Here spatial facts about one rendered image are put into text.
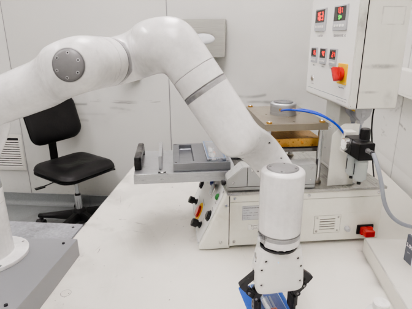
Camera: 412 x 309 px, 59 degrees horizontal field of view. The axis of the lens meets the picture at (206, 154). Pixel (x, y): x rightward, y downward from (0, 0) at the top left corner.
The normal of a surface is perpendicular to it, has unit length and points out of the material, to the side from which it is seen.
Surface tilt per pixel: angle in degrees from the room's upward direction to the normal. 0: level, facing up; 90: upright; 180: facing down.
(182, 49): 77
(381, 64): 90
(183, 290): 0
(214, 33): 90
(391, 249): 0
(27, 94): 104
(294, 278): 89
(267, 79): 90
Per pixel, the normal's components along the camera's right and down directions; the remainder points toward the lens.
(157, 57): -0.36, 0.64
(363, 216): 0.09, 0.31
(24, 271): -0.04, -0.96
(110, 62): 0.96, 0.08
